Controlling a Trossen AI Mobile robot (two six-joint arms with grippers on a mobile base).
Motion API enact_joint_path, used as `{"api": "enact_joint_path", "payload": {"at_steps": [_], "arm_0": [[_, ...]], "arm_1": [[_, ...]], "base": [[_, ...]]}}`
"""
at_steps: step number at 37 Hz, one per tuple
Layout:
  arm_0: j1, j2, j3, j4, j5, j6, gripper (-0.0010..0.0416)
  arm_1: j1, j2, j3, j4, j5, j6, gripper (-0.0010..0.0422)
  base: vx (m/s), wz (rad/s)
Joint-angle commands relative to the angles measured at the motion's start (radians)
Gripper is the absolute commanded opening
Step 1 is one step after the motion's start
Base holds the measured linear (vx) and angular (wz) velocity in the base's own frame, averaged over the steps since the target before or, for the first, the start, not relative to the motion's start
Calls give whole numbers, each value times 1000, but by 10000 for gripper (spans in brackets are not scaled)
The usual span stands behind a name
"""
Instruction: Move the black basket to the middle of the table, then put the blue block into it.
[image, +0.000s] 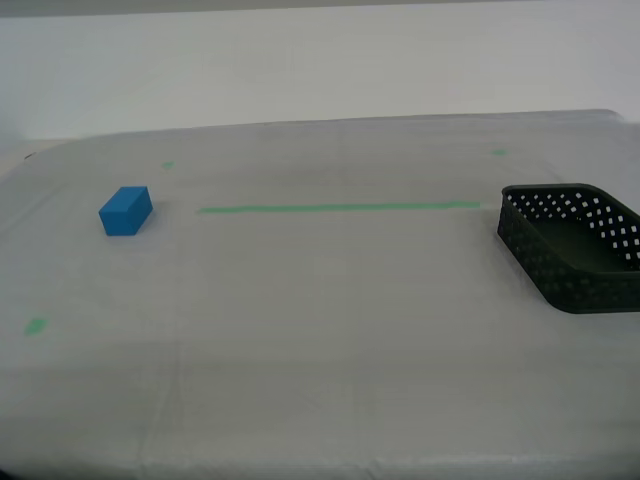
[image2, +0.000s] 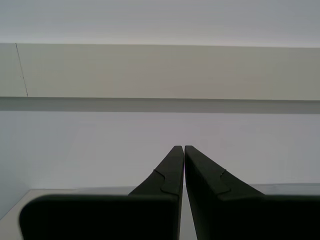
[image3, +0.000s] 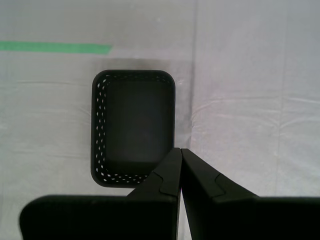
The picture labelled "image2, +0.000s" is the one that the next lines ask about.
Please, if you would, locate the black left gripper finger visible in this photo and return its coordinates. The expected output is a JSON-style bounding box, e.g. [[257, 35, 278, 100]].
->
[[184, 145, 320, 240], [19, 145, 185, 240]]

